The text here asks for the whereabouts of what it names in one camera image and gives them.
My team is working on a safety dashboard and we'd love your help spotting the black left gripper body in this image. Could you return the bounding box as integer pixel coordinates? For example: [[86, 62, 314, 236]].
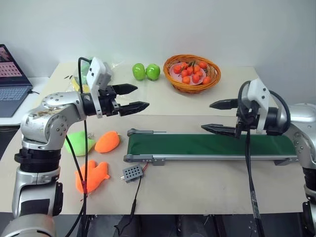
[[98, 85, 121, 118]]

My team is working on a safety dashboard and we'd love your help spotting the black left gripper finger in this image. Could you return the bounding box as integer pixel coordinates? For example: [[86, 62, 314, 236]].
[[117, 101, 151, 117], [113, 83, 139, 96]]

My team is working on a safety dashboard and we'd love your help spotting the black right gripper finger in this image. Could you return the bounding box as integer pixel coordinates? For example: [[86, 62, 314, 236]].
[[209, 98, 239, 111], [200, 123, 242, 139]]

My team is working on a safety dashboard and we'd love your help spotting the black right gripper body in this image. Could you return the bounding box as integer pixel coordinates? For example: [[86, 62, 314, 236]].
[[235, 101, 260, 138]]

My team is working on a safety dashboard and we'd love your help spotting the green conveyor belt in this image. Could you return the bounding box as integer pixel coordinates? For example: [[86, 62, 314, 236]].
[[123, 128, 301, 167]]

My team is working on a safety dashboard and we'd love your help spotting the clear plastic bag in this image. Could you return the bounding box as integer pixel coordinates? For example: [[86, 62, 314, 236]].
[[63, 58, 124, 92]]

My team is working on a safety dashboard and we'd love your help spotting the green toy apple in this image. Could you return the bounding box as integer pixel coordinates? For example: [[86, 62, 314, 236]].
[[146, 63, 161, 81], [132, 63, 148, 81]]

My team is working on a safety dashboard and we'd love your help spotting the pink plate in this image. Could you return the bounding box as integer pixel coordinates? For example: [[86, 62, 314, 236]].
[[169, 63, 211, 86]]

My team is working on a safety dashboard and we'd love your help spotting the yellow toy in bag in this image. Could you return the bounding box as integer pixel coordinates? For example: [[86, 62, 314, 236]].
[[70, 76, 91, 92]]

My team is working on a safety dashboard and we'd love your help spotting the green toy in bag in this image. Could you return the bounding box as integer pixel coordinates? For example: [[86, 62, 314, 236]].
[[79, 62, 91, 85]]

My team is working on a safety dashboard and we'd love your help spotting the orange plush oval toy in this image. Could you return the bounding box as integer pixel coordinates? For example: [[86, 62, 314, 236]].
[[94, 130, 122, 155]]

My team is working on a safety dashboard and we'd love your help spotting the orange wicker basket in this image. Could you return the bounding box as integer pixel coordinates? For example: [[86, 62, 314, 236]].
[[163, 54, 222, 94]]

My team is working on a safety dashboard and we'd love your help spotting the green plush toy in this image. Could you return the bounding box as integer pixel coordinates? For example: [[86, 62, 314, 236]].
[[64, 130, 97, 157]]

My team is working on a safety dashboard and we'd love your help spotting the grey perforated control box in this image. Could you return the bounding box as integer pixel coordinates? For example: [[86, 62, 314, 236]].
[[120, 164, 145, 184]]

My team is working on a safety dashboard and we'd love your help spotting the orange plush fish toy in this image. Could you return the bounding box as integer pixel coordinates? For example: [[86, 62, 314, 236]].
[[74, 159, 111, 194]]

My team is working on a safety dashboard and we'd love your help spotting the dark blue laptop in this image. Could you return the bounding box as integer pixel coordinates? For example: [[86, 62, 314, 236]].
[[0, 44, 34, 118]]

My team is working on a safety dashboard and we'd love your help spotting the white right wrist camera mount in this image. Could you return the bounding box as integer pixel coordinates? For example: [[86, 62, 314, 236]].
[[247, 78, 273, 135]]

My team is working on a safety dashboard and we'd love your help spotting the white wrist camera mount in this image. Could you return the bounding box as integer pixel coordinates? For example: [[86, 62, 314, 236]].
[[247, 78, 273, 135], [85, 57, 113, 119]]

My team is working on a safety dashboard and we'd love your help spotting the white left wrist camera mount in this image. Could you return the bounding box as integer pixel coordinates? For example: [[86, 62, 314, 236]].
[[85, 57, 113, 119]]

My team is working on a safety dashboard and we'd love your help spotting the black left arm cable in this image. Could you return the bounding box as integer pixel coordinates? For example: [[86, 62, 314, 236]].
[[64, 57, 97, 237]]

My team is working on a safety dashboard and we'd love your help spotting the thick black looped wrist cable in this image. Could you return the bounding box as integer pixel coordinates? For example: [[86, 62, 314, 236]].
[[268, 89, 291, 132]]

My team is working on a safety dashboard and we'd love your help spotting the long black right arm cable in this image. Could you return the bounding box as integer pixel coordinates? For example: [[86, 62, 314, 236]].
[[237, 80, 264, 237]]

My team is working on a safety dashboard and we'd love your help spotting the black control box cable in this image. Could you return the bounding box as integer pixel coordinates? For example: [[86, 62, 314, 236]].
[[114, 172, 143, 237]]

